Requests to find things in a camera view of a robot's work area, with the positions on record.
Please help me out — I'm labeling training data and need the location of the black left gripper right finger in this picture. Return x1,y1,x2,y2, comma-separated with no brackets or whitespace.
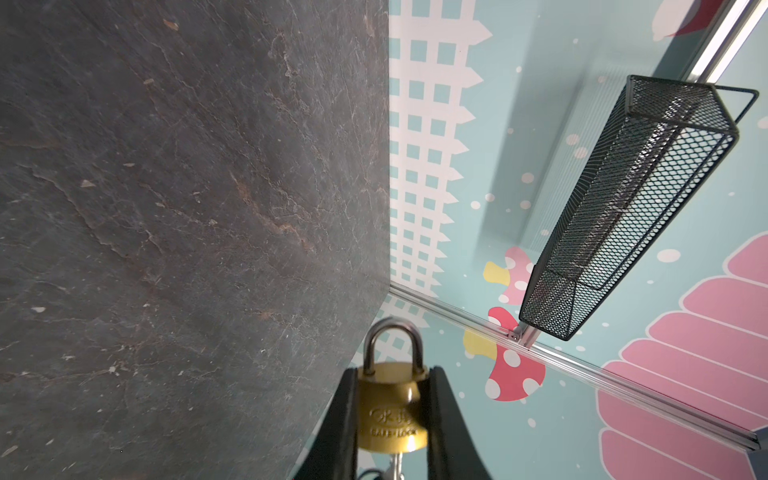
420,366,491,480

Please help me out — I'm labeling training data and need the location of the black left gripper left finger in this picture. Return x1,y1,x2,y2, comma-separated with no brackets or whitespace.
294,368,359,480

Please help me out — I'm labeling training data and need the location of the brass padlock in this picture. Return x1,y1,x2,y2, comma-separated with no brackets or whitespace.
357,317,429,455

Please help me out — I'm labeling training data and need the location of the small key with ring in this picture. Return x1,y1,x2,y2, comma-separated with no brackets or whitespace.
381,453,404,480

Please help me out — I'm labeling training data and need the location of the black mesh wall basket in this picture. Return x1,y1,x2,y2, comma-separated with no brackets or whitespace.
511,75,760,345

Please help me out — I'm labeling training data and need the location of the aluminium frame profile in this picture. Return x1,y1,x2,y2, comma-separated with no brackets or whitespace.
389,1,767,452

